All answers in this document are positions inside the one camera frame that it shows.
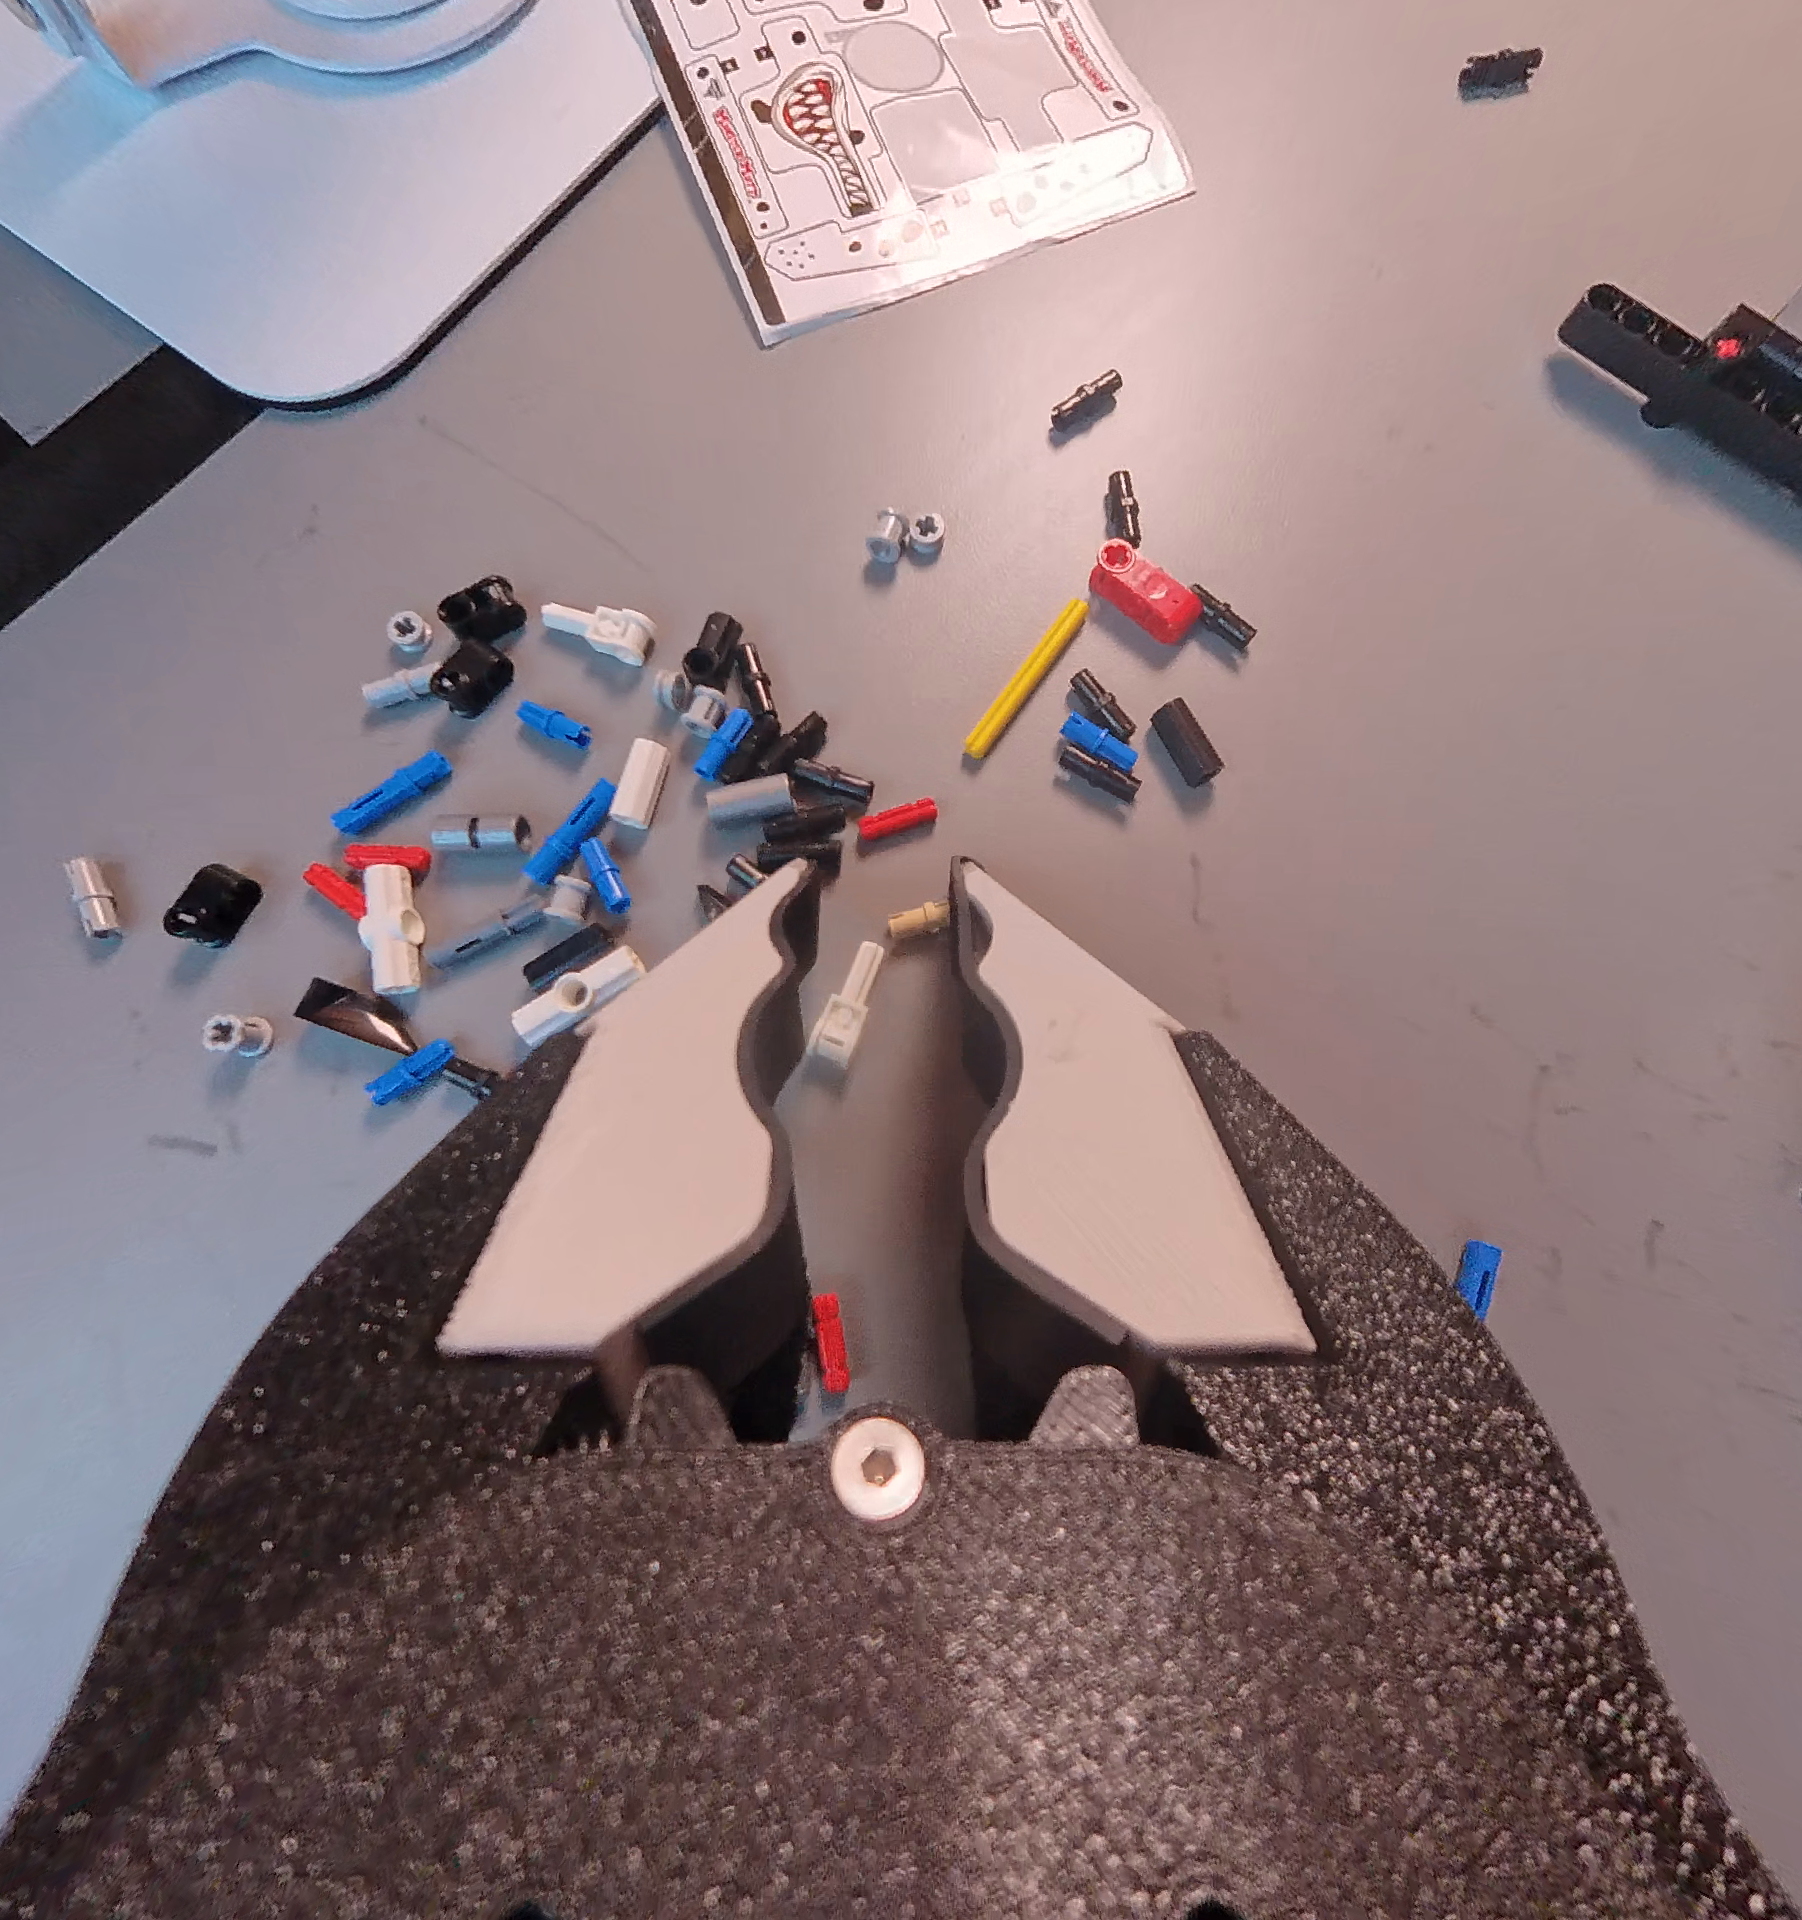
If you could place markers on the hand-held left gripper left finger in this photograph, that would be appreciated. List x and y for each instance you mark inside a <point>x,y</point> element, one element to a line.
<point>632,1186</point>

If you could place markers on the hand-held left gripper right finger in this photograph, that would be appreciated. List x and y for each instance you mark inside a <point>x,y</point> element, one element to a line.
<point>1141,1186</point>

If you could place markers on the white toy connector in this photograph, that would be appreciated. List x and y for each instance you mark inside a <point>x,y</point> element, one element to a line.
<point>843,1020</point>

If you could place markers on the pile of small toy bricks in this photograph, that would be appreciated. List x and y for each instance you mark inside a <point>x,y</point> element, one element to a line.
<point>632,782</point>

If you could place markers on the grey desk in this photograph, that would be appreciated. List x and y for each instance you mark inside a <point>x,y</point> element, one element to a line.
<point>1502,839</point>

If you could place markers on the red toy pin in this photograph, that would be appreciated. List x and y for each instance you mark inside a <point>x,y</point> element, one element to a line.
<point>830,1345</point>

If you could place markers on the blue toy pin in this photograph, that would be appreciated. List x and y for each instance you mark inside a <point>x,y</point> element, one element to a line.
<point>1478,1277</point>

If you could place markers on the tan toy pin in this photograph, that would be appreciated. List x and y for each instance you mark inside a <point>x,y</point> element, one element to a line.
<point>918,917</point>

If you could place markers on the short black brick piece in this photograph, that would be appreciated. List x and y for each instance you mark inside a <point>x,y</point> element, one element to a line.
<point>1085,404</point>

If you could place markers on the partly built toy brick vehicle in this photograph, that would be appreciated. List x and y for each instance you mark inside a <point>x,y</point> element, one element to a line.
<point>1711,376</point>

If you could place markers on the sticker sheet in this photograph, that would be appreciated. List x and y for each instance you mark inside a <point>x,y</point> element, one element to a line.
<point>903,136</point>

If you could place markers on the black toy pin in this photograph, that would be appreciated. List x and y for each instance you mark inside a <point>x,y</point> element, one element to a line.
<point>1500,66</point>

